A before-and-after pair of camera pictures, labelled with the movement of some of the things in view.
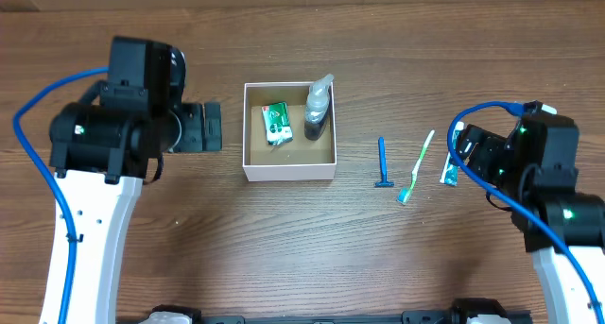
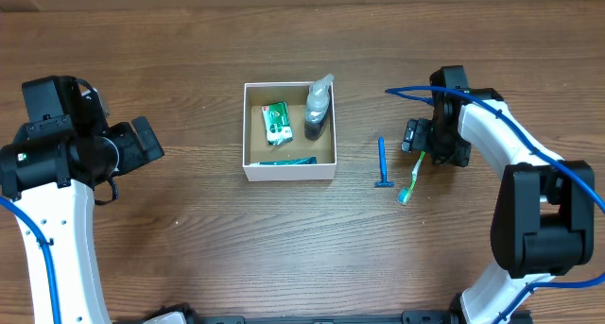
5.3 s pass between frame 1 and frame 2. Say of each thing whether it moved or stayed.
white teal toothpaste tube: moved
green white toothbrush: stayed
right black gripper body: moved
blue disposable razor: stayed
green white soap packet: stayed
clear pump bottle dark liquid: stayed
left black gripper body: moved
